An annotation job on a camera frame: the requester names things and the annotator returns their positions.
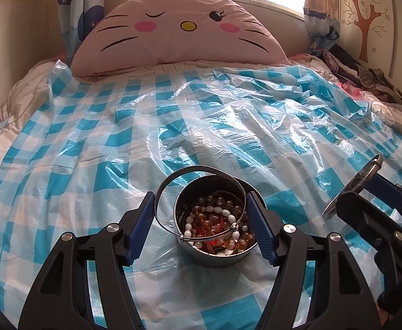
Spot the round metal tin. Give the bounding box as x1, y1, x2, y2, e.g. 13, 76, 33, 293
174, 174, 257, 268

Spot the red bead jewelry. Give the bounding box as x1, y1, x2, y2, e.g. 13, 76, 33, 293
191, 213, 231, 254

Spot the white quilted blanket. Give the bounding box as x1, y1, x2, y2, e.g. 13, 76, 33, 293
0, 59, 57, 164

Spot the wide engraved silver bangle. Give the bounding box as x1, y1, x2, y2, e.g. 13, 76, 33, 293
322, 154, 383, 220

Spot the right hand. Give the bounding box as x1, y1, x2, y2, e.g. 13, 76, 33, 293
376, 293, 401, 329

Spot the left cartoon curtain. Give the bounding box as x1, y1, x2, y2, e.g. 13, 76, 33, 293
57, 0, 105, 64

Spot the pink cat face pillow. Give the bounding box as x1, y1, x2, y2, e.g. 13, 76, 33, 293
70, 0, 288, 78

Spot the right pink cartoon curtain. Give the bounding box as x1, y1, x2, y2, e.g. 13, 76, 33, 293
303, 0, 340, 55

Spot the thin silver bangle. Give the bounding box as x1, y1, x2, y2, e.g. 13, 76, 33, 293
154, 164, 248, 241

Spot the blue checkered plastic sheet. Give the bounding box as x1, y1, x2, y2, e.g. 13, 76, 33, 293
0, 63, 402, 322

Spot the pile of clothes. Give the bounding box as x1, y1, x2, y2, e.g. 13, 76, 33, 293
289, 44, 402, 138

